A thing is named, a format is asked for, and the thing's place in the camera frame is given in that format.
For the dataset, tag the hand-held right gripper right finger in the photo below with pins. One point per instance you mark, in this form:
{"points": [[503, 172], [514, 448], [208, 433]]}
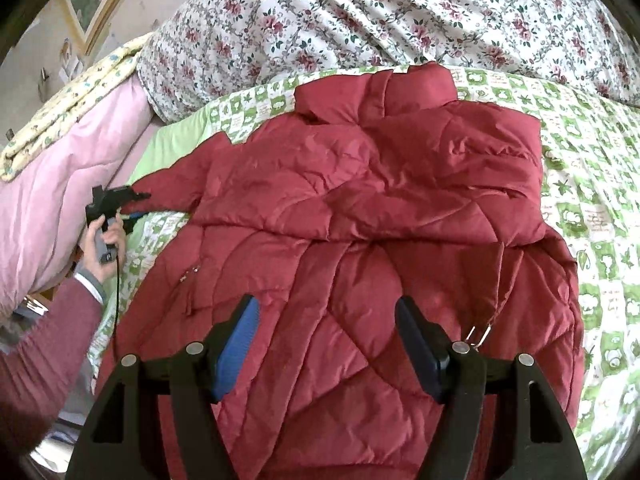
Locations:
{"points": [[419, 350]]}

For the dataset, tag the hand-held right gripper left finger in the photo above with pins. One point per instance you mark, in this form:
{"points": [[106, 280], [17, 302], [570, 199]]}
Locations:
{"points": [[241, 344]]}

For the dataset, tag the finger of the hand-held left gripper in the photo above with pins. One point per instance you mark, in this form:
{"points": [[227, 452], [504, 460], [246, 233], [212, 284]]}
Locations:
{"points": [[134, 216], [134, 194]]}

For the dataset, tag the red quilted puffer jacket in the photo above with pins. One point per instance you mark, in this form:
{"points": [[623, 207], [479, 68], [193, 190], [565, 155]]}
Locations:
{"points": [[350, 200]]}

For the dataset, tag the person's left forearm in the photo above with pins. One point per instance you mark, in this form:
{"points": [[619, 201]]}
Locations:
{"points": [[45, 350]]}

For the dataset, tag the person's left hand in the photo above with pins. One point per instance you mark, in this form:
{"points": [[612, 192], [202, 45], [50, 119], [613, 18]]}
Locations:
{"points": [[95, 255]]}

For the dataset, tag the pink blanket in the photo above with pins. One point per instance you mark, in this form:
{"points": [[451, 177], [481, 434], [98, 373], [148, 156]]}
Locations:
{"points": [[55, 195]]}

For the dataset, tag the yellow floral blanket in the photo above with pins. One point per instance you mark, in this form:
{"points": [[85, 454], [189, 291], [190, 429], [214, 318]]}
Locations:
{"points": [[70, 105]]}

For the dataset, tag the green checked bed sheet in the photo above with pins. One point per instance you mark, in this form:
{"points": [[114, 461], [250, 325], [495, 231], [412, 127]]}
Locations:
{"points": [[595, 200]]}

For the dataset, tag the white rose print quilt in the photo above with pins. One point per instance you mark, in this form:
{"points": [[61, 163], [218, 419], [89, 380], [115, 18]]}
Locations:
{"points": [[380, 15]]}

